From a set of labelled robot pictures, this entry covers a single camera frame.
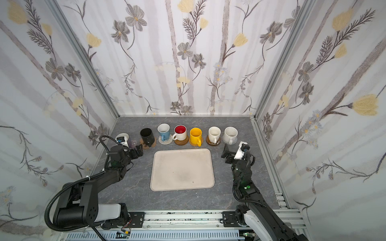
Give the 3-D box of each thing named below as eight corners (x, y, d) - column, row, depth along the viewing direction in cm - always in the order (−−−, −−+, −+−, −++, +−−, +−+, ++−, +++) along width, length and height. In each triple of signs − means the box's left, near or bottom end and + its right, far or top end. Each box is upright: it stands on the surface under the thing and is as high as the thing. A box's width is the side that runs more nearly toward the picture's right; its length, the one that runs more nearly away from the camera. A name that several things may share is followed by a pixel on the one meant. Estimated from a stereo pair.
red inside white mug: (174, 142, 107) (172, 134, 99) (175, 133, 112) (174, 124, 105) (186, 142, 107) (185, 134, 99) (186, 133, 113) (186, 124, 105)
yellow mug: (189, 148, 103) (189, 140, 95) (190, 136, 110) (189, 127, 102) (201, 148, 103) (202, 140, 95) (201, 137, 110) (202, 127, 102)
